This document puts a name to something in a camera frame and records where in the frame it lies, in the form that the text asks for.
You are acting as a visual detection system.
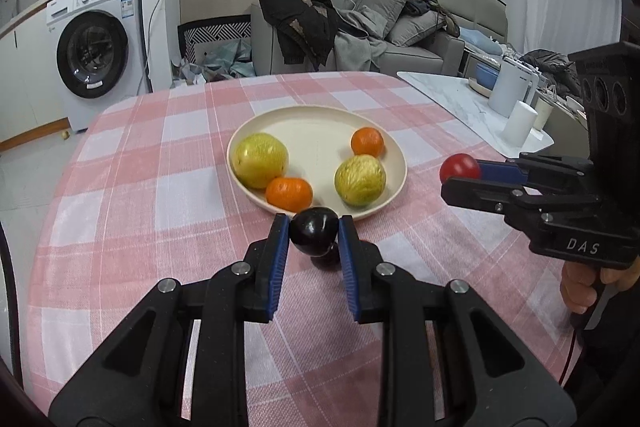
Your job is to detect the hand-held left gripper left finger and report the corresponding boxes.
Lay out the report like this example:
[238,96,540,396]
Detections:
[48,213,292,427]

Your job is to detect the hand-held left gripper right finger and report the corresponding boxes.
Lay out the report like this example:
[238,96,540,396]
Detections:
[337,215,578,427]

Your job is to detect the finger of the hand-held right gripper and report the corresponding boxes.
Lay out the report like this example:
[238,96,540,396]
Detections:
[475,152,596,196]
[441,176,548,235]

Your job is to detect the dark purple plum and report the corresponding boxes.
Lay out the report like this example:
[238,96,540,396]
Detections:
[289,207,340,256]
[310,243,343,270]

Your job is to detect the large orange mandarin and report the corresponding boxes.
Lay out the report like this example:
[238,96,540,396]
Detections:
[265,177,314,212]

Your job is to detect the wrinkled yellow passion fruit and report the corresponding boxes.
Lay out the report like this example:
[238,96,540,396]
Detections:
[333,154,387,208]

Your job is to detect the smooth yellow passion fruit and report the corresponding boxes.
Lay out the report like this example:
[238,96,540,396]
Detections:
[234,133,290,189]

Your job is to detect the small orange mandarin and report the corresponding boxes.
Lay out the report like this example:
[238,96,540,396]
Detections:
[350,127,386,158]

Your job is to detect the cream round plate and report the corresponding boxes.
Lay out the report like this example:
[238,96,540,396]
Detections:
[226,105,408,221]

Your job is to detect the person's right hand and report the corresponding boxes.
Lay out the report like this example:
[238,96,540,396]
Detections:
[560,254,640,315]

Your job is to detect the white paper roll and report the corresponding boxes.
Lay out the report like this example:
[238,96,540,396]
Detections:
[501,100,538,146]

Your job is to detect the cream cup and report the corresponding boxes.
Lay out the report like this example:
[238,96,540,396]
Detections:
[532,96,553,131]

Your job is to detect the white electric kettle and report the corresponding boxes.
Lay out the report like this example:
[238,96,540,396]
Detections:
[488,56,540,116]

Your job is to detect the dark grey clothing heap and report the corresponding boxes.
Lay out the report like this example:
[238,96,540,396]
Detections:
[520,49,581,98]

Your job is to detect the white marble side table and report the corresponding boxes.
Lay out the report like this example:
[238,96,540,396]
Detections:
[396,71,555,159]

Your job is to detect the light blue cloth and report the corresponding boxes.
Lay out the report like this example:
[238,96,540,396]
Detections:
[460,27,501,52]

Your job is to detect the grey sofa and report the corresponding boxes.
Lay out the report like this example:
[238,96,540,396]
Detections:
[250,4,466,75]

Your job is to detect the pink checked tablecloth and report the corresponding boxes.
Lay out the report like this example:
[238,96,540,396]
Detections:
[22,72,586,427]

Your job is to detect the grey cushion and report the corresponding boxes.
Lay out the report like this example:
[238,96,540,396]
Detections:
[352,0,410,25]
[386,13,448,48]

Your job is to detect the dark clothes pile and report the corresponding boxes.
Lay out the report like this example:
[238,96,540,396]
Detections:
[405,0,461,38]

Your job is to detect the grey blanket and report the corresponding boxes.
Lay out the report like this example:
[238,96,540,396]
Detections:
[334,6,388,72]

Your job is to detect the teal plastic bags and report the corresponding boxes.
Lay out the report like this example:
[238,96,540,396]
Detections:
[172,39,256,88]

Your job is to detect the black patterned basket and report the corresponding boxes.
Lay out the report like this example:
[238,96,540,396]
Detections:
[177,14,252,65]

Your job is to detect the black jacket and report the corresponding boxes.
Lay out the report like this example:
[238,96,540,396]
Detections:
[258,0,341,70]

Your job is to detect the white washing machine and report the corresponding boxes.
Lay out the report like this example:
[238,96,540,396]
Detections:
[46,0,151,132]

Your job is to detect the red cable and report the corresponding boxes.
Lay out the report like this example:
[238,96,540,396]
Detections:
[557,322,583,388]

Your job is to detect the hanging cable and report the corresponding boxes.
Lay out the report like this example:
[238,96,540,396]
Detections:
[145,0,166,72]

